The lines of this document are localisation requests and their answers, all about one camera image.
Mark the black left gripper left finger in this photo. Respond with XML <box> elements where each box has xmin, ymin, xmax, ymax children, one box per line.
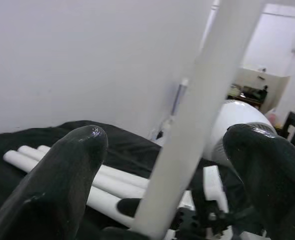
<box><xmin>0</xmin><ymin>124</ymin><xmax>109</xmax><ymax>240</ymax></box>

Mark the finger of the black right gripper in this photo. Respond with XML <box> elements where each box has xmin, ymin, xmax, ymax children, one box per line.
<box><xmin>116</xmin><ymin>198</ymin><xmax>142</xmax><ymax>218</ymax></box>

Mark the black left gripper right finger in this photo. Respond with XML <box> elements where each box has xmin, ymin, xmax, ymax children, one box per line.
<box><xmin>222</xmin><ymin>124</ymin><xmax>295</xmax><ymax>240</ymax></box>

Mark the white tapered table leg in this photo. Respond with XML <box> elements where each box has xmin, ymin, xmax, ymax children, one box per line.
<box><xmin>133</xmin><ymin>0</ymin><xmax>263</xmax><ymax>240</ymax></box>
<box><xmin>36</xmin><ymin>145</ymin><xmax>152</xmax><ymax>186</ymax></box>
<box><xmin>2</xmin><ymin>149</ymin><xmax>138</xmax><ymax>225</ymax></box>
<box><xmin>17</xmin><ymin>146</ymin><xmax>150</xmax><ymax>200</ymax></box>

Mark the black table cloth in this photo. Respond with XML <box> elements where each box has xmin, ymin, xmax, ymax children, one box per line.
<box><xmin>0</xmin><ymin>119</ymin><xmax>241</xmax><ymax>240</ymax></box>

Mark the dark cluttered desk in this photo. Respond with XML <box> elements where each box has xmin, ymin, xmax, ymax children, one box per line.
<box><xmin>226</xmin><ymin>84</ymin><xmax>269</xmax><ymax>111</ymax></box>

